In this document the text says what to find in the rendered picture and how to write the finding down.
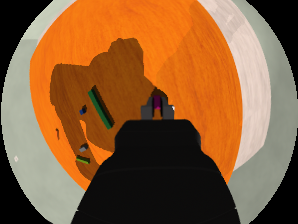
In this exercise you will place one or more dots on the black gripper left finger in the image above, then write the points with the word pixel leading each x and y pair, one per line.
pixel 146 110

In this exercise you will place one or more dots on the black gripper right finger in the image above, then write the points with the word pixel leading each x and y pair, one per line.
pixel 168 110

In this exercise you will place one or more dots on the magenta rod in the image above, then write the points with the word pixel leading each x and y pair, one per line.
pixel 156 101

